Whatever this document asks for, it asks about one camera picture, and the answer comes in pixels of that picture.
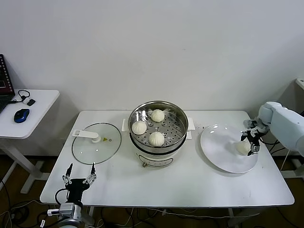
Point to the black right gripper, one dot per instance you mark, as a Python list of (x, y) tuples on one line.
[(253, 136)]

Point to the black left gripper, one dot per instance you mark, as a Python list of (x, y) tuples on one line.
[(74, 187)]

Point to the white steamed baozi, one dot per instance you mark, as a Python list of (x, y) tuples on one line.
[(157, 116), (156, 139), (139, 128), (242, 148)]

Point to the perforated steel steamer basket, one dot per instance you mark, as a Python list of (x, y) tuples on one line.
[(173, 133)]

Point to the white round plate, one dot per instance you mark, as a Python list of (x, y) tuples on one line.
[(218, 152)]

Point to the white table foot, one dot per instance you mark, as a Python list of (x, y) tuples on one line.
[(294, 173)]

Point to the white side table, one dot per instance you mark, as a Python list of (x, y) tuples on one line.
[(35, 118)]

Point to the white electric cooker pot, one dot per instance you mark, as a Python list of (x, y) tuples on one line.
[(154, 159)]

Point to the white cabinet corner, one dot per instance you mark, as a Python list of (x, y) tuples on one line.
[(300, 83)]

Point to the blue and black computer mouse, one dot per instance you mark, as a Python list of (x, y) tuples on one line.
[(21, 115)]

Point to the small black device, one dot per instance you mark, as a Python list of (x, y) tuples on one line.
[(31, 102)]

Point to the black laptop with red edge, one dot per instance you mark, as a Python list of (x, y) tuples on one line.
[(4, 78)]

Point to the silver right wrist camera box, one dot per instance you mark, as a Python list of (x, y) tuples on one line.
[(249, 123)]

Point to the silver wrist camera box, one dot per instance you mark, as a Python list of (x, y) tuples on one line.
[(249, 123), (66, 209)]

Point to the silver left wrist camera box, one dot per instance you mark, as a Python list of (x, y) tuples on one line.
[(66, 209)]

